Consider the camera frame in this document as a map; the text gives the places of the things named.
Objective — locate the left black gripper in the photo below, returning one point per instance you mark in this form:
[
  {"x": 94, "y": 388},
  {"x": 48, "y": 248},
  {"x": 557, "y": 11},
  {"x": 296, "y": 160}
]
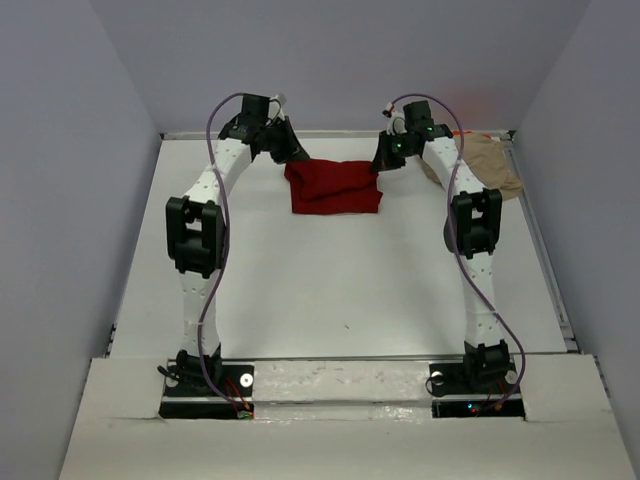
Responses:
[{"x": 293, "y": 151}]

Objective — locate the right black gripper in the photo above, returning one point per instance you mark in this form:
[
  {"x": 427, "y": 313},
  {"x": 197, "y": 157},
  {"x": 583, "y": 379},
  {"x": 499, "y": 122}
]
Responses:
[{"x": 381, "y": 160}]

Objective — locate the red t shirt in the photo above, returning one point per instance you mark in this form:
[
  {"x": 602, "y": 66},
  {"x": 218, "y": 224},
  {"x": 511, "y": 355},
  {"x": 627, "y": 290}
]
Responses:
[{"x": 325, "y": 187}]

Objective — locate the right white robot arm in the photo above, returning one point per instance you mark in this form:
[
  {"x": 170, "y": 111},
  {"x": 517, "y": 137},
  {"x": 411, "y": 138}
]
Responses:
[{"x": 471, "y": 234}]

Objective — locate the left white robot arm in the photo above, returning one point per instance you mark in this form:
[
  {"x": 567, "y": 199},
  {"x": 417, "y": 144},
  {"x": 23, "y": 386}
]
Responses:
[{"x": 198, "y": 226}]

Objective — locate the beige t shirt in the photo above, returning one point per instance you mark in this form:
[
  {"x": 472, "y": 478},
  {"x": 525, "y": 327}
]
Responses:
[{"x": 483, "y": 165}]

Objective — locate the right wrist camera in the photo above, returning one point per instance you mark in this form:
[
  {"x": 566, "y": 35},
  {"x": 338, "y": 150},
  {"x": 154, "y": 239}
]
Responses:
[{"x": 395, "y": 120}]

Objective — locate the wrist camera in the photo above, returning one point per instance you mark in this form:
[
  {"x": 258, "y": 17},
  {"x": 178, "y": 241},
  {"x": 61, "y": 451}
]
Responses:
[
  {"x": 276, "y": 107},
  {"x": 395, "y": 120}
]

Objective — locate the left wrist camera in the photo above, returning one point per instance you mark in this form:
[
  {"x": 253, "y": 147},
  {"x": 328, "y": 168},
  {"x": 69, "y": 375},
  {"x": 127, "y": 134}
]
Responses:
[{"x": 276, "y": 107}]

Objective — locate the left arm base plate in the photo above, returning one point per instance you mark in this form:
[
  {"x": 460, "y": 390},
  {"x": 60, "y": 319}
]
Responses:
[{"x": 191, "y": 398}]

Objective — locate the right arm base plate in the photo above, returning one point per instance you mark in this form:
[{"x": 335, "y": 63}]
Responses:
[{"x": 453, "y": 396}]

